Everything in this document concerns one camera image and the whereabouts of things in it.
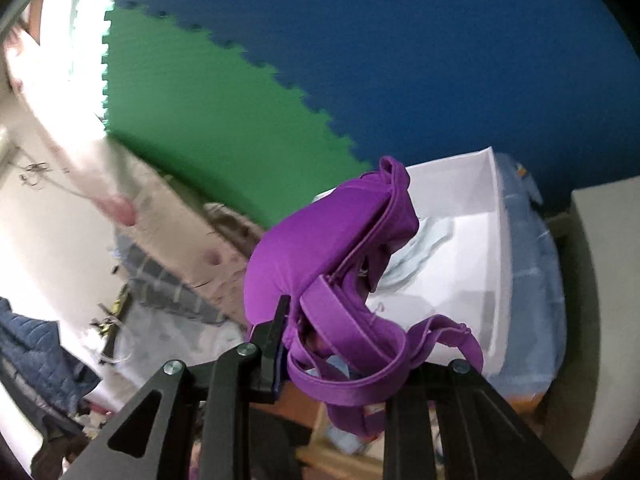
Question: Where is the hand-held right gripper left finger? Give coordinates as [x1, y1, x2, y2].
[59, 295, 301, 480]

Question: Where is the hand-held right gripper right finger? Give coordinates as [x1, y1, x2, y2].
[382, 359, 573, 480]

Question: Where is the purple bra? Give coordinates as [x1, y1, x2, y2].
[243, 156, 486, 436]

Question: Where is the light blue underwear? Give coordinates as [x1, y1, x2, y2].
[322, 410, 388, 456]

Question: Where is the white cardboard box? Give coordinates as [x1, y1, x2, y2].
[312, 146, 516, 376]

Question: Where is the pale mint underwear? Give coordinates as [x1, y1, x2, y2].
[385, 217, 456, 286]

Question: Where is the wooden nightstand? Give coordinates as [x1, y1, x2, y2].
[240, 380, 551, 461]

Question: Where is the white bedsheet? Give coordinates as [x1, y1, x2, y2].
[85, 305, 251, 411]

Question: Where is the grey checked blanket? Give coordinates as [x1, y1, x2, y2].
[117, 240, 226, 326]

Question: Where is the blue checked cloth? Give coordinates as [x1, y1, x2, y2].
[492, 152, 568, 401]

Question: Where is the beige floral curtain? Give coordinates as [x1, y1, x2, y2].
[2, 25, 261, 333]

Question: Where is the dark blue quilted cloth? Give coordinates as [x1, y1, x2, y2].
[0, 297, 101, 416]

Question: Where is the green foam mat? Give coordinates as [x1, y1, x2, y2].
[102, 5, 373, 228]

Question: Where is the blue foam mat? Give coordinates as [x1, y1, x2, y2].
[112, 0, 640, 221]

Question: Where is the white wall cable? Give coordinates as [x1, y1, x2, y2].
[17, 160, 101, 201]

